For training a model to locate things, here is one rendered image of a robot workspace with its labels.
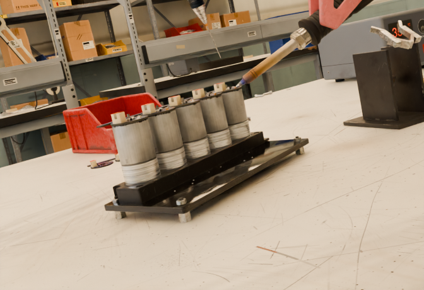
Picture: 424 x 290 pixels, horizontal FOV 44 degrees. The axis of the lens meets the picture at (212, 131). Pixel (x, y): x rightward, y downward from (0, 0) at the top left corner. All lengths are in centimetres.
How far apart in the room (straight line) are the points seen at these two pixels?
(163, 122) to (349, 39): 57
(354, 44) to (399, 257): 67
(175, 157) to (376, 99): 21
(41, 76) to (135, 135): 234
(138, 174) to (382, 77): 24
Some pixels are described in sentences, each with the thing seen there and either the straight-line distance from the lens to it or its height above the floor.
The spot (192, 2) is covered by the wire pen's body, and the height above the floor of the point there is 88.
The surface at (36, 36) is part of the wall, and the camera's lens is 490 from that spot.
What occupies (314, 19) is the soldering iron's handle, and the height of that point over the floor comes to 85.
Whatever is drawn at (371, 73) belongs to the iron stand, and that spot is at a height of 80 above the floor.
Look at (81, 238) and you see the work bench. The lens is 34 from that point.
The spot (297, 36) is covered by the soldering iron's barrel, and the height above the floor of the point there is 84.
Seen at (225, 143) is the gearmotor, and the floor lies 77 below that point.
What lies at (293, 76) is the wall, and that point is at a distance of 621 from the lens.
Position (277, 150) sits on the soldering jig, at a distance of 40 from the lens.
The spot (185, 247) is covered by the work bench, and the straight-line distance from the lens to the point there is 27.
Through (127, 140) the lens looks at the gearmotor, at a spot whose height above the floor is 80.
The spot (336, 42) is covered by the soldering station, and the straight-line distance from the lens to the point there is 91.
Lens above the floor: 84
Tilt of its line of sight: 8 degrees down
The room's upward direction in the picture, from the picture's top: 12 degrees counter-clockwise
